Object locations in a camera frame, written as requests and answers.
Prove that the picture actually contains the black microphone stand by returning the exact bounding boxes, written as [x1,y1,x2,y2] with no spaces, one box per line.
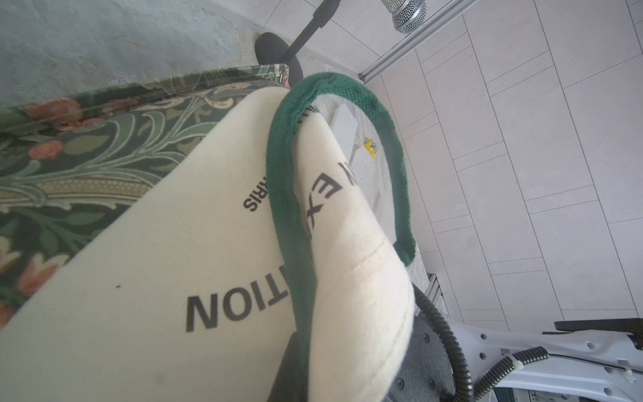
[255,0,341,87]

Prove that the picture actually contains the clear translucent pencil case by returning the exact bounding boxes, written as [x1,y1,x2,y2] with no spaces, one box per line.
[330,104,358,161]

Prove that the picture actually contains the cream canvas tote bag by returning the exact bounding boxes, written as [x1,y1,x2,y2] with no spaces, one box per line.
[1,65,416,401]

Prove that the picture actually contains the ribbed clear pencil case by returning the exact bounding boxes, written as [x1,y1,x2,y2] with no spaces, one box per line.
[350,147,393,224]

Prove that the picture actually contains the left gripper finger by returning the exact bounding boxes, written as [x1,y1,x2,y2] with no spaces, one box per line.
[267,333,304,402]

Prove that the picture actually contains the small yellow toy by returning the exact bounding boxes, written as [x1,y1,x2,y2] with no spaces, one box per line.
[364,139,378,157]

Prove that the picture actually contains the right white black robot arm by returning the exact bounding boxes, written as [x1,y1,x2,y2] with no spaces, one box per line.
[385,289,642,401]

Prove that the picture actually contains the silver glitter microphone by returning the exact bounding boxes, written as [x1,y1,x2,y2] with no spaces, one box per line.
[382,0,428,35]

